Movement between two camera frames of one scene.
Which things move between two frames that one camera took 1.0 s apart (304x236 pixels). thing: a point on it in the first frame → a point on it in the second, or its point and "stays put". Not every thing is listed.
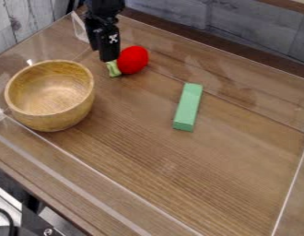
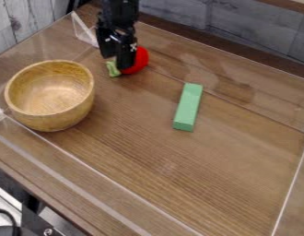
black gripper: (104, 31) → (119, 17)
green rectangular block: (188, 107) stays put
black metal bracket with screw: (34, 224) stays put
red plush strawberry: (134, 59) stays put
